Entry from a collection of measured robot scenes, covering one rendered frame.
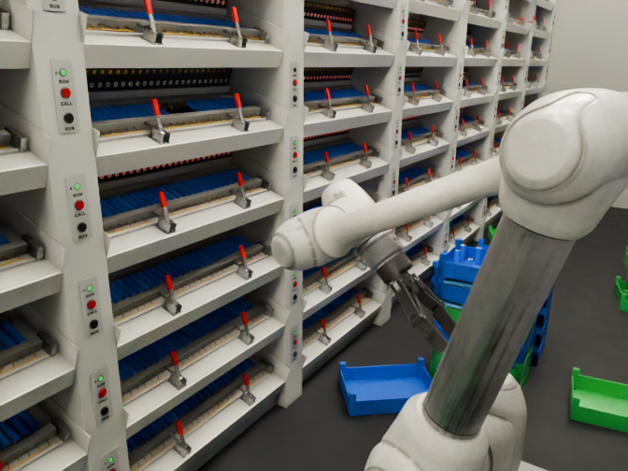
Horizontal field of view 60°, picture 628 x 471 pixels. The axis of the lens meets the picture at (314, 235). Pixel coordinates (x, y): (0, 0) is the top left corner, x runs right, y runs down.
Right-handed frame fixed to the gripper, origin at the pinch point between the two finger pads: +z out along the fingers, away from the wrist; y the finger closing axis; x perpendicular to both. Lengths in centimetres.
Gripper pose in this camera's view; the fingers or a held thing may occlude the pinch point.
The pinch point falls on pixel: (447, 338)
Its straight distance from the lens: 120.6
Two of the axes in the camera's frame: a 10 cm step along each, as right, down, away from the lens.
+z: 5.7, 7.9, -2.3
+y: 4.2, -0.4, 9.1
